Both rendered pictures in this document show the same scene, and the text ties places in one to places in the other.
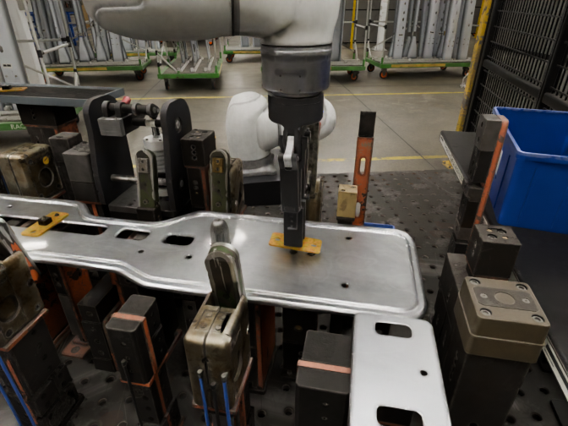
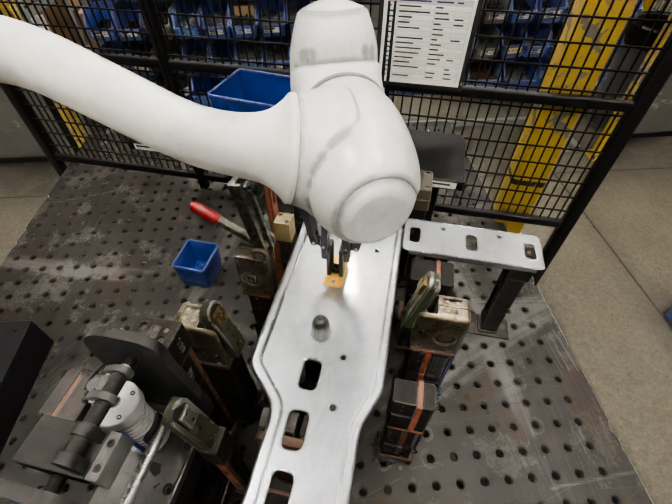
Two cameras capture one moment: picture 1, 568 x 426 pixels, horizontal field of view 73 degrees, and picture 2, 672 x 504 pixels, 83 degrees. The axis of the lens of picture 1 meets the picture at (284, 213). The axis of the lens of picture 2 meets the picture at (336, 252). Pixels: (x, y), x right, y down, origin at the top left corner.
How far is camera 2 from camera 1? 0.73 m
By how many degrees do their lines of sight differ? 68
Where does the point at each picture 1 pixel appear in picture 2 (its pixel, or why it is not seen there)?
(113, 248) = (325, 441)
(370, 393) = (460, 250)
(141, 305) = (406, 387)
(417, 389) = (453, 233)
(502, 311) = (426, 182)
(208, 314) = (447, 310)
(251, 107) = not seen: outside the picture
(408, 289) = not seen: hidden behind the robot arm
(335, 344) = (420, 265)
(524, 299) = not seen: hidden behind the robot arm
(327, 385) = (450, 272)
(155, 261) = (350, 386)
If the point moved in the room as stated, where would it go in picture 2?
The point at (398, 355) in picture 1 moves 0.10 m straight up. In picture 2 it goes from (433, 235) to (443, 200)
